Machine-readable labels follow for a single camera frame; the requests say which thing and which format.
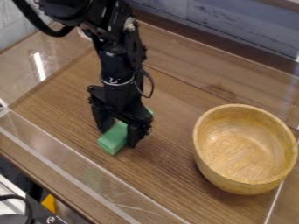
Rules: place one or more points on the brown wooden bowl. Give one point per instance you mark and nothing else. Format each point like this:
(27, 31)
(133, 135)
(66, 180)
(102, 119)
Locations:
(245, 149)

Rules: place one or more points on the black device with yellow label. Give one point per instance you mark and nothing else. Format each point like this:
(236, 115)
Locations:
(49, 211)

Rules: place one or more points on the green rectangular block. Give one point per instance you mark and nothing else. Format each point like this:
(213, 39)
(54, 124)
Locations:
(114, 139)

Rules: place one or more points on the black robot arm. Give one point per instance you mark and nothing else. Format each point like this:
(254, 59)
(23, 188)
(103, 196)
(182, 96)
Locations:
(109, 22)

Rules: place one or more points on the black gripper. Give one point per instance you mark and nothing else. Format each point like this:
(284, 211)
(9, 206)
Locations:
(121, 100)

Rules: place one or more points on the clear acrylic front wall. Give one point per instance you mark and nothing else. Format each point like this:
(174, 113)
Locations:
(90, 189)

